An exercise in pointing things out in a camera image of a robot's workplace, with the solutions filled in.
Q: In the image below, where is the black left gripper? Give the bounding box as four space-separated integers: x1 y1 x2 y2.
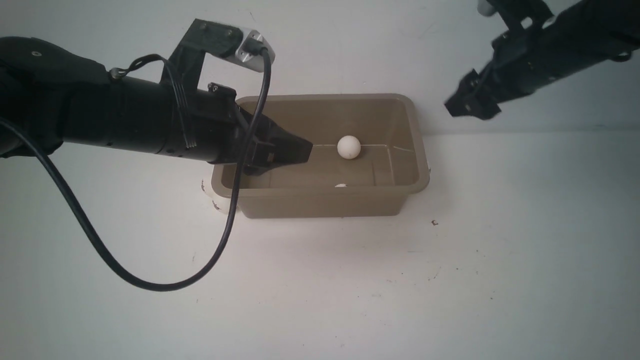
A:
198 82 313 177

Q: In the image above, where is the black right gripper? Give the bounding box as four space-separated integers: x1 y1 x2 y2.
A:
445 27 546 121

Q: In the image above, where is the tan plastic bin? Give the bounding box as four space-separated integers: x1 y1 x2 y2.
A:
237 93 430 219

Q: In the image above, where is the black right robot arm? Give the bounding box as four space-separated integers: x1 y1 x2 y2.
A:
445 0 640 121

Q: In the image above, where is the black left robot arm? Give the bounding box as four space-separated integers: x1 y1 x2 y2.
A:
1 36 252 165

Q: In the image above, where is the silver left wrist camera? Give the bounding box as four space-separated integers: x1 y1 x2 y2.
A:
224 27 275 73

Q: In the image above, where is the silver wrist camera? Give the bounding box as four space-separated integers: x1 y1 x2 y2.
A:
224 27 275 73
477 0 498 18

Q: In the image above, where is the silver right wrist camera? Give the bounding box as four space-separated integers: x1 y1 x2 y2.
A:
477 0 498 18

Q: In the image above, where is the black left camera cable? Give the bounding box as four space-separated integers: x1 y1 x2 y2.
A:
0 47 273 292

